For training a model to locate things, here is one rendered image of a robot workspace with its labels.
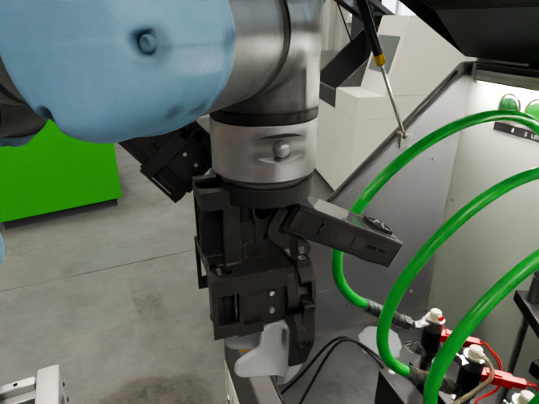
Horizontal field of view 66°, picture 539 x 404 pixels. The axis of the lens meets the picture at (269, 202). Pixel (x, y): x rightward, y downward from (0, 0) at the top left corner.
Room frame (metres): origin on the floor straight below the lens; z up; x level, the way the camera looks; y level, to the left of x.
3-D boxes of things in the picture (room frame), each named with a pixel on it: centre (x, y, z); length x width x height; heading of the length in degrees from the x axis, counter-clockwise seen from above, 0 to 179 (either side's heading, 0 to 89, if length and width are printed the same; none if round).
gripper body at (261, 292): (0.28, 0.01, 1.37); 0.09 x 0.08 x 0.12; 109
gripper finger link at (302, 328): (0.27, -0.02, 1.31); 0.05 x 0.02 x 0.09; 19
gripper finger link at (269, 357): (0.27, 0.00, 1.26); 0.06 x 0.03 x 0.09; 109
